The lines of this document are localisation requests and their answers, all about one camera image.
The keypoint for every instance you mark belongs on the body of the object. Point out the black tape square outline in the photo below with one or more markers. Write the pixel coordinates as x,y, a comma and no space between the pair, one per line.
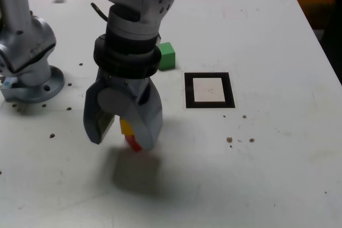
188,92

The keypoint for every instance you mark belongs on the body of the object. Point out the red cube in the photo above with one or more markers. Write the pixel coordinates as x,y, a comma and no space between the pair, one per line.
132,142

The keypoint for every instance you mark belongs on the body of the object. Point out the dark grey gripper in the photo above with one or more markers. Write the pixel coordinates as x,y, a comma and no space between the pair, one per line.
125,83

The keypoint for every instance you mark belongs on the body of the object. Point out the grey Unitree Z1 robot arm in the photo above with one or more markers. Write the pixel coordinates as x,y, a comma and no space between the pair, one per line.
26,38

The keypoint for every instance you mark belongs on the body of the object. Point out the green cube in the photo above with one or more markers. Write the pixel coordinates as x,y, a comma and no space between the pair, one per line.
167,57

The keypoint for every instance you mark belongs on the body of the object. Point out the yellow cube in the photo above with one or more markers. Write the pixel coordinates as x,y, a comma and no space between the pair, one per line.
125,127

